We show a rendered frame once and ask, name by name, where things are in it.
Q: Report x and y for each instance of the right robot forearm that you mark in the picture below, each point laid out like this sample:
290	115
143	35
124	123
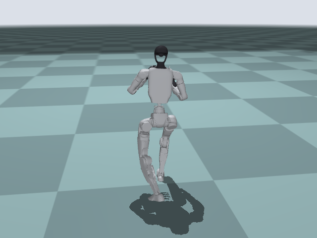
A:
175	90

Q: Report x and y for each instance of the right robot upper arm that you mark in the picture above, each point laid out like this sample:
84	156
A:
180	85

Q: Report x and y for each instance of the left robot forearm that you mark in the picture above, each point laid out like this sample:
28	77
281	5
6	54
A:
141	84

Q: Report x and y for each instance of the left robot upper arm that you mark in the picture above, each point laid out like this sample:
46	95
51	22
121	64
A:
143	74

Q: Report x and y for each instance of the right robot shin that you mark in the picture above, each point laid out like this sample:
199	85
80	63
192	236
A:
163	157

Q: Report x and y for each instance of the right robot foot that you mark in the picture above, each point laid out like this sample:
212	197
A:
160	178

